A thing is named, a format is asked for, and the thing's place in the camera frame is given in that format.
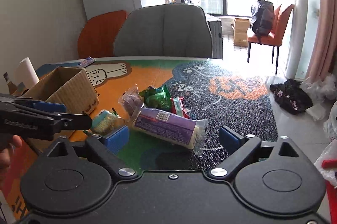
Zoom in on teal wrapped biscuit pack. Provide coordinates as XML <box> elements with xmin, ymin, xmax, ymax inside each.
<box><xmin>90</xmin><ymin>108</ymin><xmax>125</xmax><ymax>135</ymax></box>

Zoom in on purple wrapped cake roll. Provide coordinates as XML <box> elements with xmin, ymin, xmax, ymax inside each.
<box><xmin>130</xmin><ymin>107</ymin><xmax>209</xmax><ymax>157</ymax></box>

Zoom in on black backpack on chair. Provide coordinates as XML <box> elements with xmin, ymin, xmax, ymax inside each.
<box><xmin>250</xmin><ymin>0</ymin><xmax>275</xmax><ymax>44</ymax></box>

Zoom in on cardboard box on floor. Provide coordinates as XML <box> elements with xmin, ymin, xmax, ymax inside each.
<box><xmin>233</xmin><ymin>17</ymin><xmax>250</xmax><ymax>47</ymax></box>

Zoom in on orange chair by wall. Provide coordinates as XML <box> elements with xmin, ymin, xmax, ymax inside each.
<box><xmin>77</xmin><ymin>10</ymin><xmax>127</xmax><ymax>59</ymax></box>

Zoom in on orange chair by window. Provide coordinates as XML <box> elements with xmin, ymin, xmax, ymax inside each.
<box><xmin>247</xmin><ymin>4</ymin><xmax>294</xmax><ymax>74</ymax></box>

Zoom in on black clothes pile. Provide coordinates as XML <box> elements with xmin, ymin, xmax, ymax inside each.
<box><xmin>270</xmin><ymin>79</ymin><xmax>314</xmax><ymax>115</ymax></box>

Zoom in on brown glass bottle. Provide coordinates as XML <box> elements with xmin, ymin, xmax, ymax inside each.
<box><xmin>3</xmin><ymin>72</ymin><xmax>18</xmax><ymax>94</ymax></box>

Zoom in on red green snack bar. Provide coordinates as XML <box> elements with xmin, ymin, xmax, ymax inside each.
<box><xmin>171</xmin><ymin>96</ymin><xmax>190</xmax><ymax>119</ymax></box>

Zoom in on white paper roll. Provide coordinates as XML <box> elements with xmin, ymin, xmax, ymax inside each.
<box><xmin>16</xmin><ymin>57</ymin><xmax>39</xmax><ymax>89</ymax></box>

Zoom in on grey upholstered chair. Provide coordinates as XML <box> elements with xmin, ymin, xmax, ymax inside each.
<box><xmin>113</xmin><ymin>4</ymin><xmax>213</xmax><ymax>58</ymax></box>

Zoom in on green candy bag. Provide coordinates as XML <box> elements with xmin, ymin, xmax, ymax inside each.
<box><xmin>139</xmin><ymin>85</ymin><xmax>171</xmax><ymax>111</ymax></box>

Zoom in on red white plastic bag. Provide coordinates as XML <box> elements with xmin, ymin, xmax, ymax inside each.
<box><xmin>314</xmin><ymin>139</ymin><xmax>337</xmax><ymax>189</ymax></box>

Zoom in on person's left hand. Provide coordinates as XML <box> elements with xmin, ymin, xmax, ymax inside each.
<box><xmin>0</xmin><ymin>135</ymin><xmax>22</xmax><ymax>184</ymax></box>

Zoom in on colourful cartoon table mat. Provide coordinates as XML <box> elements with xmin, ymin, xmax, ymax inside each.
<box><xmin>2</xmin><ymin>58</ymin><xmax>278</xmax><ymax>223</ymax></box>

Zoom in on clear bag purple snacks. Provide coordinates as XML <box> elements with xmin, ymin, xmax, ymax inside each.
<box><xmin>118</xmin><ymin>84</ymin><xmax>143</xmax><ymax>117</ymax></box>

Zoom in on small blue card box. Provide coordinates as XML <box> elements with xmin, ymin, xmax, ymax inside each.
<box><xmin>77</xmin><ymin>57</ymin><xmax>96</xmax><ymax>69</ymax></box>

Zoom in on open cardboard box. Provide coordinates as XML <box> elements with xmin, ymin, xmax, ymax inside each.
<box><xmin>23</xmin><ymin>67</ymin><xmax>99</xmax><ymax>114</ymax></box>

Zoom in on pink curtain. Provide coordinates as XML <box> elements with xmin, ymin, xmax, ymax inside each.
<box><xmin>307</xmin><ymin>0</ymin><xmax>336</xmax><ymax>82</ymax></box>

